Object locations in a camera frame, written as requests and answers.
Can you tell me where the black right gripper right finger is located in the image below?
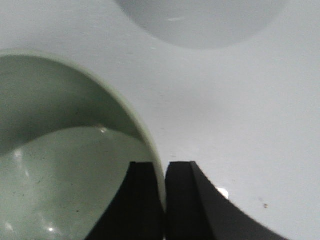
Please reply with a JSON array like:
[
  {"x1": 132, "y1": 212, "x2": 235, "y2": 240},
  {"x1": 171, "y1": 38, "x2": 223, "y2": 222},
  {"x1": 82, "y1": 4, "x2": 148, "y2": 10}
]
[{"x1": 165, "y1": 161, "x2": 283, "y2": 240}]

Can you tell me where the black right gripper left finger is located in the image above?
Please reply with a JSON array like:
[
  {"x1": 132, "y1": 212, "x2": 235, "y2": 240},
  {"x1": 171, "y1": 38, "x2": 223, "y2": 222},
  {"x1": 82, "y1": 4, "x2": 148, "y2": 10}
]
[{"x1": 86, "y1": 162, "x2": 164, "y2": 240}]

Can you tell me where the green bowl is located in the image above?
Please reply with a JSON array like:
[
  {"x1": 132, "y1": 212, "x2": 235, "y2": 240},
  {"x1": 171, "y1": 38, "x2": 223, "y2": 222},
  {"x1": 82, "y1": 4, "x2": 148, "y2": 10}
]
[{"x1": 0, "y1": 49, "x2": 166, "y2": 240}]

